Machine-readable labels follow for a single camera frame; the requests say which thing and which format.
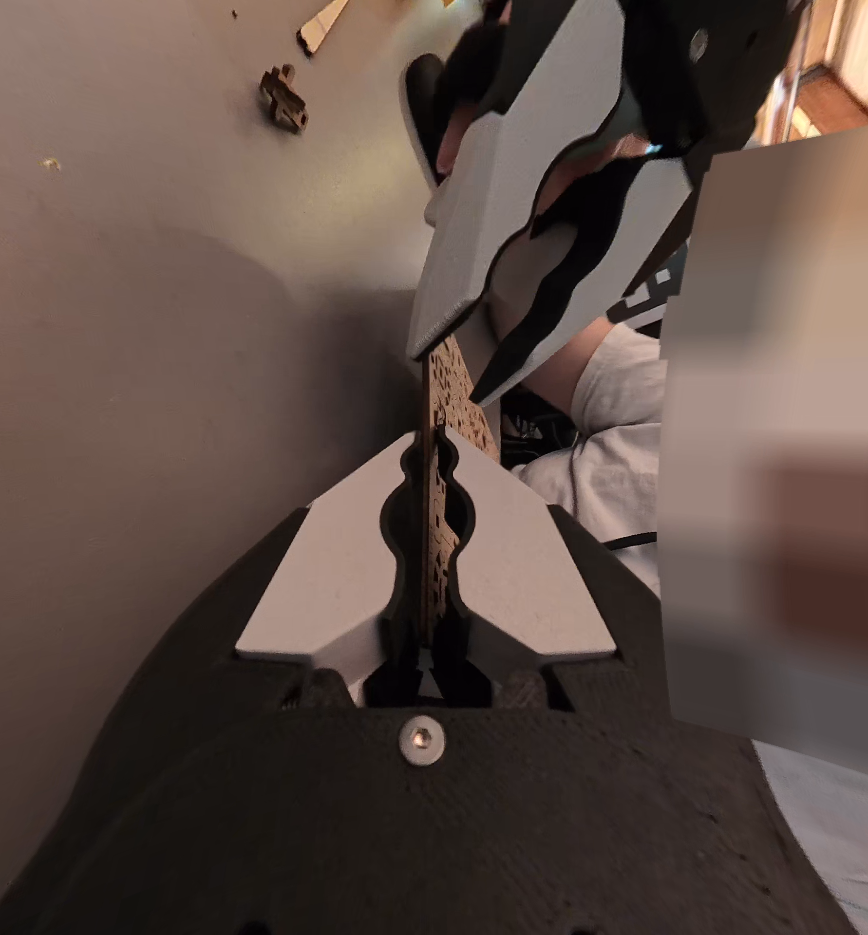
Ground small wooden model piece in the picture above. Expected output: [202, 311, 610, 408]
[259, 64, 310, 134]

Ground black ribbed wrist pad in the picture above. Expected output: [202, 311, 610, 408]
[402, 55, 451, 193]

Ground laser-cut wooden parts sheet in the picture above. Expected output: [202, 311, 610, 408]
[421, 336, 502, 649]

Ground thin wooden stick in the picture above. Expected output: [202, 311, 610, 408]
[297, 0, 352, 56]

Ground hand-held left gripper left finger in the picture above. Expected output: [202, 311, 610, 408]
[237, 431, 435, 708]

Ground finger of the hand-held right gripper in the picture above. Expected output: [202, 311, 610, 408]
[407, 0, 630, 360]
[469, 155, 696, 409]

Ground person's white shirt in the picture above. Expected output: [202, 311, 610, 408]
[513, 321, 868, 935]

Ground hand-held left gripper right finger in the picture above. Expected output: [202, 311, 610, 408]
[434, 426, 618, 708]

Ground person's right hand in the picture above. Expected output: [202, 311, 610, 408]
[436, 101, 480, 175]

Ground black framed marker sign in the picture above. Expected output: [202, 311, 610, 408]
[606, 244, 691, 341]

